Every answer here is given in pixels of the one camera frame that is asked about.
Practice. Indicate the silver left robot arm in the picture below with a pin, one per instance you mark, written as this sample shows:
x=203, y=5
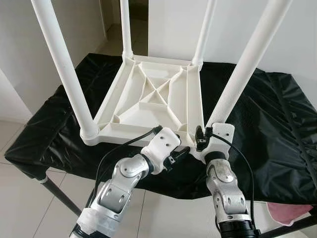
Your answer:
x=116, y=193

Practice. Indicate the pink round object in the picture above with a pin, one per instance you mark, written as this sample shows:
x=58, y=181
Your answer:
x=290, y=210

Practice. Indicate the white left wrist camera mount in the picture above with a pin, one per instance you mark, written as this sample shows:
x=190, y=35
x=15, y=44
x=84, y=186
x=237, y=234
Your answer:
x=161, y=146

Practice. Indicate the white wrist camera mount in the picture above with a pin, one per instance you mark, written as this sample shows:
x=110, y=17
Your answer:
x=161, y=146
x=220, y=136

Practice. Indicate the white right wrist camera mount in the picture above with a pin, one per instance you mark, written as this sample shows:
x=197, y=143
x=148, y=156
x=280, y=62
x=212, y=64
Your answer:
x=220, y=136

